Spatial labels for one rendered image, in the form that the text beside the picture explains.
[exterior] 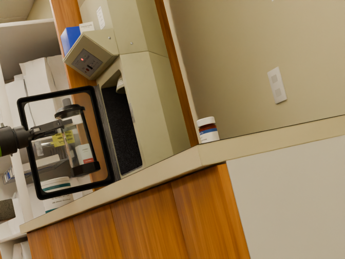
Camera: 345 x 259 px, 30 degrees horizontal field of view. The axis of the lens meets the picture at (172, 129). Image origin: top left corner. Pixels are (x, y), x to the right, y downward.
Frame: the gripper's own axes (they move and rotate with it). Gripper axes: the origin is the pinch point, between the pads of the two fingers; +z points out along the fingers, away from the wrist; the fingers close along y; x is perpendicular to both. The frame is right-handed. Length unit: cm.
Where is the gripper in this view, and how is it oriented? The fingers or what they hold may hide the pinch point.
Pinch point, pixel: (72, 123)
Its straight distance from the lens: 226.2
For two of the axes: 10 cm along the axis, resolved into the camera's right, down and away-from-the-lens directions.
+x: 3.1, 9.5, -0.8
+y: -3.4, 1.9, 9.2
